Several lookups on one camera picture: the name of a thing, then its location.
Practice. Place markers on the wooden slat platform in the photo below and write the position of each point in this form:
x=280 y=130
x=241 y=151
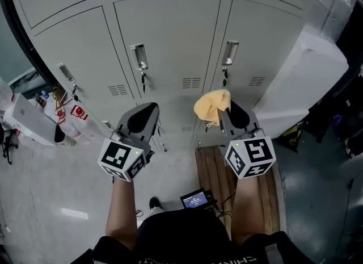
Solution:
x=212 y=172

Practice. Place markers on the small black monitor screen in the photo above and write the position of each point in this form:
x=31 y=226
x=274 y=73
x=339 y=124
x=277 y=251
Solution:
x=194 y=200

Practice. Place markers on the brown paper bag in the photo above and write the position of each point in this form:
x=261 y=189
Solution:
x=59 y=94

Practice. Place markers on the black and yellow bag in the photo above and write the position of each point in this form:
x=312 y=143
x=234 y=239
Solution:
x=293 y=135

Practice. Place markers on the person's black clothing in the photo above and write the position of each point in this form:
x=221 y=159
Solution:
x=181 y=237

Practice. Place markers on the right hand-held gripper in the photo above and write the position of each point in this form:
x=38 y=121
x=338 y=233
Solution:
x=255 y=155

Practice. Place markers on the purple bag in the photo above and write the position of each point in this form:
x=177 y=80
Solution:
x=337 y=119

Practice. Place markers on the white waste bin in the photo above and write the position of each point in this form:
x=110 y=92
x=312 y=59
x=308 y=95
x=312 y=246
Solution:
x=59 y=135

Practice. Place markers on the white water dispenser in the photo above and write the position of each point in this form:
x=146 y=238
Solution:
x=28 y=118

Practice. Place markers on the person's right forearm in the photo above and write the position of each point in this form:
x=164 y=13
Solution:
x=248 y=209

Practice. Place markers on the grey metal locker door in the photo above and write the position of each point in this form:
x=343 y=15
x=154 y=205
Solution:
x=175 y=35

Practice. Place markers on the black office chair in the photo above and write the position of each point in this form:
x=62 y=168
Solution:
x=8 y=143

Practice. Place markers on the grey metal locker cabinet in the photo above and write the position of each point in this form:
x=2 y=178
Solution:
x=71 y=44

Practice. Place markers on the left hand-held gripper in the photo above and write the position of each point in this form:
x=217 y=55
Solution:
x=119 y=158

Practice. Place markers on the person's black shoe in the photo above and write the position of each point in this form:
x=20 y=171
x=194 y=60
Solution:
x=155 y=202

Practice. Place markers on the white foam block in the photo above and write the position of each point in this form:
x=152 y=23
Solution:
x=306 y=75
x=278 y=123

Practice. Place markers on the person's left forearm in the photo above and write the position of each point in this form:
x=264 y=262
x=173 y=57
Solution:
x=122 y=211

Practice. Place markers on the dark drink can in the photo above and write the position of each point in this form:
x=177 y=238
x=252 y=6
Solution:
x=40 y=101

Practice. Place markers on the low white table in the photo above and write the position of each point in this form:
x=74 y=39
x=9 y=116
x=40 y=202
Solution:
x=49 y=109

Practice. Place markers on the black framed glass partition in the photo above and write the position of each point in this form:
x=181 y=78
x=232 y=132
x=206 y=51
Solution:
x=24 y=44

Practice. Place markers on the yellow wiping cloth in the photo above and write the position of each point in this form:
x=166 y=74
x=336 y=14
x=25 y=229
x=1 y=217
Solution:
x=210 y=104

